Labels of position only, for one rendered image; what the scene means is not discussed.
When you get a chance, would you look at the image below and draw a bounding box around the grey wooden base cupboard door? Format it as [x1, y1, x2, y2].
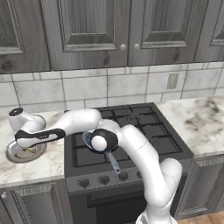
[174, 154, 224, 221]
[0, 178, 74, 224]

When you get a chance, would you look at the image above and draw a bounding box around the dark blue frying pan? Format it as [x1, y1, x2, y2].
[81, 130, 123, 175]

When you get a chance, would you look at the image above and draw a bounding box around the grey round plate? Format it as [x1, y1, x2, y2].
[5, 139, 48, 164]

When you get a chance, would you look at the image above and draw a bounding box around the yellow butter stick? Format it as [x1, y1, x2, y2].
[24, 146, 38, 155]

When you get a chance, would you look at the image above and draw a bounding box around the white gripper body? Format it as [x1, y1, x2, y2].
[6, 139, 23, 156]

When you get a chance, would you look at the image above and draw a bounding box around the black oven door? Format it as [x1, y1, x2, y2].
[67, 171, 188, 224]

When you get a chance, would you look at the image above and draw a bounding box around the dark oven door handle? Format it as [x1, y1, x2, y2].
[86, 193, 149, 209]

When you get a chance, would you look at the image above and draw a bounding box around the grey wooden wall cupboard door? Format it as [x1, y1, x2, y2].
[127, 0, 210, 67]
[39, 0, 131, 72]
[193, 0, 224, 64]
[0, 0, 53, 74]

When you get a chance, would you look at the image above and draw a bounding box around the grey wall outlet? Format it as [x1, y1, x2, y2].
[165, 72, 180, 90]

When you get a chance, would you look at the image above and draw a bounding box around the black gas stove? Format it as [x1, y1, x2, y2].
[63, 101, 195, 224]

